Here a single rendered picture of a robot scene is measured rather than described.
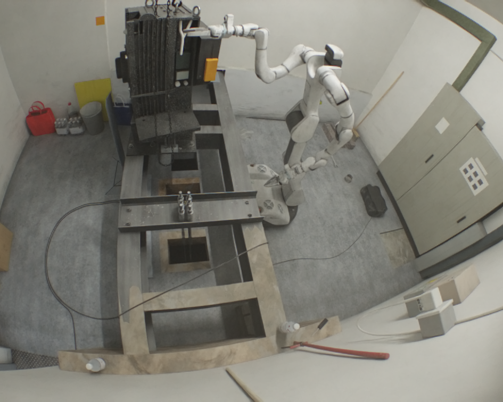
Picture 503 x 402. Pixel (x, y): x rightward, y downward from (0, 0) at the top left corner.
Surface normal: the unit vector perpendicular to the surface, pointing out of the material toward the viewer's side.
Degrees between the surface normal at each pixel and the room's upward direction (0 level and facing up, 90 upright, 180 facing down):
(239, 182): 0
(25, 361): 0
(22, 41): 90
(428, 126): 90
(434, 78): 90
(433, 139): 90
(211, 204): 0
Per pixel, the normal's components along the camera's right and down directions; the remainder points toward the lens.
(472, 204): -0.95, 0.06
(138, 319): 0.22, -0.52
